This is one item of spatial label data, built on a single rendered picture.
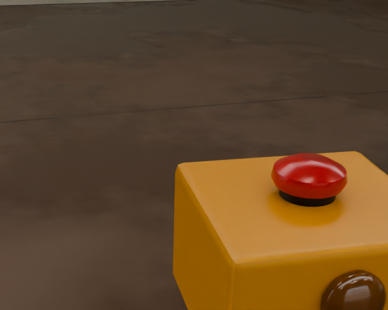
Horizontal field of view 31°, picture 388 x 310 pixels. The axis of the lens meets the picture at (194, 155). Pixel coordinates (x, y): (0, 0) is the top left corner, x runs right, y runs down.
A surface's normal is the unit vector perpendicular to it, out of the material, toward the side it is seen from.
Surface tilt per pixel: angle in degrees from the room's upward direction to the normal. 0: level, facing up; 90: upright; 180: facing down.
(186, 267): 90
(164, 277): 0
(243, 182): 0
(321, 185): 79
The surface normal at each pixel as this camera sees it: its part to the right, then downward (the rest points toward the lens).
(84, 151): 0.03, -0.93
